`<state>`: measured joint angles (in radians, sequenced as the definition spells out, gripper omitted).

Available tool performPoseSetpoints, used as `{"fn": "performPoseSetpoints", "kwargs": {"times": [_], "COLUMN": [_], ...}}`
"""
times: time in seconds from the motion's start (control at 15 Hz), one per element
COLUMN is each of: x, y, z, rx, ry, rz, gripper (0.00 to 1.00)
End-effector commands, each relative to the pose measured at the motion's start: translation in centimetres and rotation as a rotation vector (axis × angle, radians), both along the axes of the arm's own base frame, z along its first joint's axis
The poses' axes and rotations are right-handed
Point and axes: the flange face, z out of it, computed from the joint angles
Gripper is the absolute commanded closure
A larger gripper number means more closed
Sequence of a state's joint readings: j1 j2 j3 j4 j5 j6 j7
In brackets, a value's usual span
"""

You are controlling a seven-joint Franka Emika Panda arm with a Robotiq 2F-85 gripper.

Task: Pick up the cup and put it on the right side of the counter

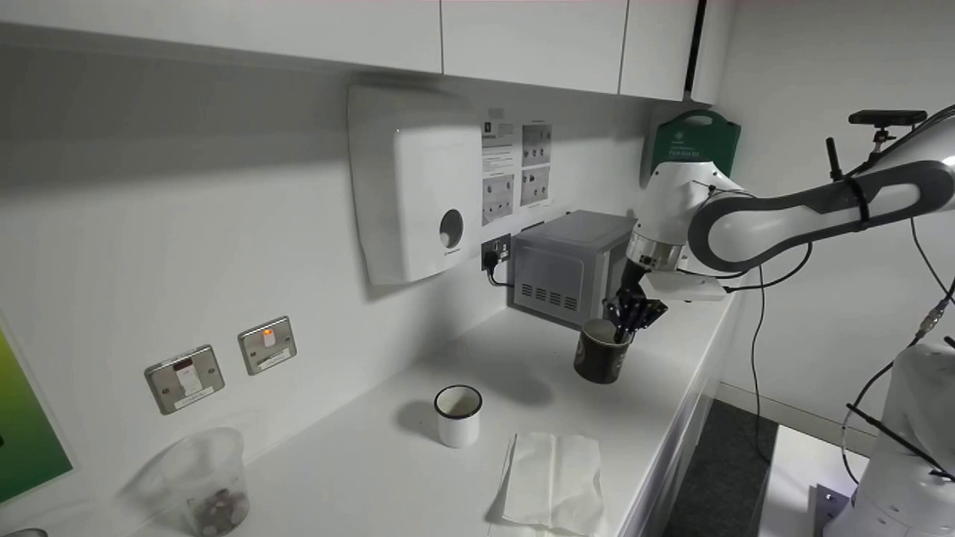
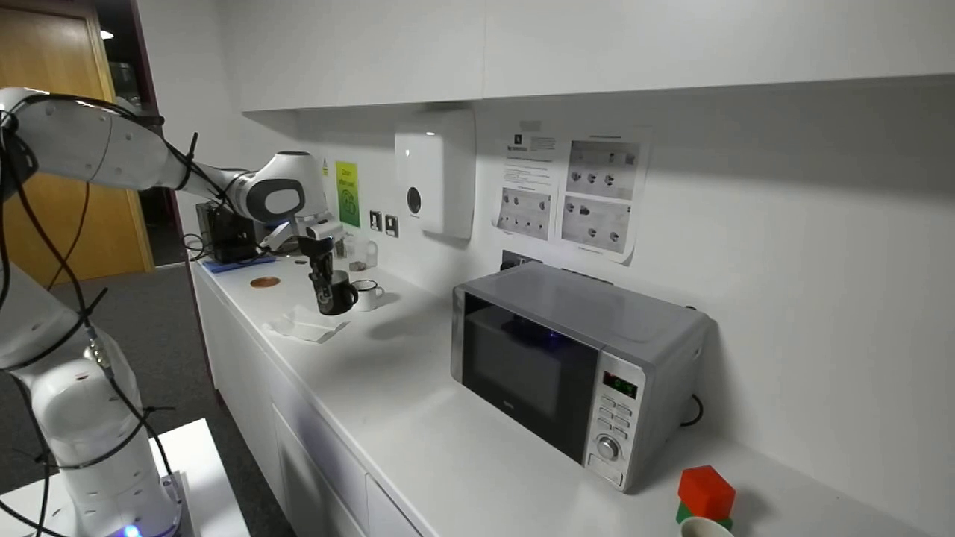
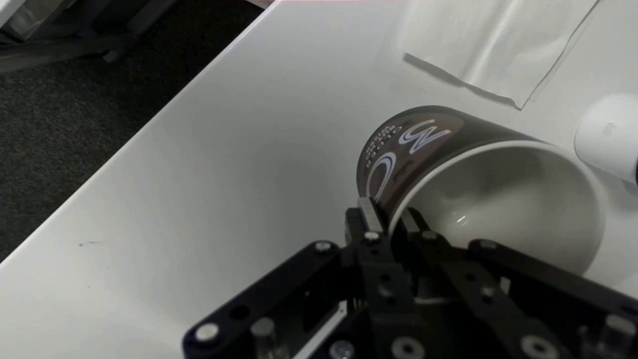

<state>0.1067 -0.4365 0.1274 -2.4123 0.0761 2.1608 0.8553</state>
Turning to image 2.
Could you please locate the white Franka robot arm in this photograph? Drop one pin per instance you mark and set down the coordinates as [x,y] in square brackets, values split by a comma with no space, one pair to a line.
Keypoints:
[90,146]

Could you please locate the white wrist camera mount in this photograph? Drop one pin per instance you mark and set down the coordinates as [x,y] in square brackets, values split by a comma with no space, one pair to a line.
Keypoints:
[324,228]

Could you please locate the black countertop appliance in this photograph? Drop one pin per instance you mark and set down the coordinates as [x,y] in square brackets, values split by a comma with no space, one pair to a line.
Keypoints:
[227,241]

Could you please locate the green block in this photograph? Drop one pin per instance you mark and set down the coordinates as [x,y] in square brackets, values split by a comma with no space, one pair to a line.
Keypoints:
[684,516]

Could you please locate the red orange bottle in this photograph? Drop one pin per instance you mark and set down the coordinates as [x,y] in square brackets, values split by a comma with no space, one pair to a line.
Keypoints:
[708,492]

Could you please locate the white robot base table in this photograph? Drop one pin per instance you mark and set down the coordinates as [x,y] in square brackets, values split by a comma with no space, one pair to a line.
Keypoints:
[203,480]

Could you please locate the silver wall switch plate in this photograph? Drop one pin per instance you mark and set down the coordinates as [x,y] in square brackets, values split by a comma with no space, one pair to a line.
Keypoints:
[375,219]
[393,226]

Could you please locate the white base cabinet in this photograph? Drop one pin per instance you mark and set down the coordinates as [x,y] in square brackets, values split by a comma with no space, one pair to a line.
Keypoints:
[269,399]

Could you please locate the small brown round cookie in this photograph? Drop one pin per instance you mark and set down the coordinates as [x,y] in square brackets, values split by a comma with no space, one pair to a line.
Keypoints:
[263,281]

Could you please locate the grey microwave oven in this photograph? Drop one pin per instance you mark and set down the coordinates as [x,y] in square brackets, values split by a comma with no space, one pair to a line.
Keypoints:
[556,368]

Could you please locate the dark printed paper cup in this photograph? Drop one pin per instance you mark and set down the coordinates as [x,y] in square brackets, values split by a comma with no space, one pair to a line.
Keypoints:
[341,296]

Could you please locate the wooden door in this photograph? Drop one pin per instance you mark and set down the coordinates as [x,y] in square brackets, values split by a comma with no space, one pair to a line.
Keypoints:
[48,62]

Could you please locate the instruction sheet with text header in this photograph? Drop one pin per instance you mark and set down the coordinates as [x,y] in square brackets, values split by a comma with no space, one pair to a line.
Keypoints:
[526,189]

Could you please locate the clear plastic cup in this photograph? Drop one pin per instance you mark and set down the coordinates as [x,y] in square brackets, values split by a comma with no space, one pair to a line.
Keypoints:
[365,256]

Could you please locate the white paper towel dispenser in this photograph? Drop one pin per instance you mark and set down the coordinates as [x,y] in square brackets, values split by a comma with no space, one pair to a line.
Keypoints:
[423,183]

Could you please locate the white wall cabinets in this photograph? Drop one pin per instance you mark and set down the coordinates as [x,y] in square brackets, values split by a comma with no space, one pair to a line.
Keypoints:
[597,46]

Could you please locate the plain white cup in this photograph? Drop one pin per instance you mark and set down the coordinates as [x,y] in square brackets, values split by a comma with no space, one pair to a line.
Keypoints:
[705,530]

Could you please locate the green wall poster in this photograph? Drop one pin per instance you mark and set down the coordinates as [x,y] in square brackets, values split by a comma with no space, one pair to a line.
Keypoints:
[347,195]

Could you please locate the white cup with dark rim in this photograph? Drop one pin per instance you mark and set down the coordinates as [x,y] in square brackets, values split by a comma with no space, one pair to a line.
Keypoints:
[371,295]

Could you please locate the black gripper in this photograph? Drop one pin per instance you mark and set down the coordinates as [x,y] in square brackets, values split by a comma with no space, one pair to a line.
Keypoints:
[320,260]

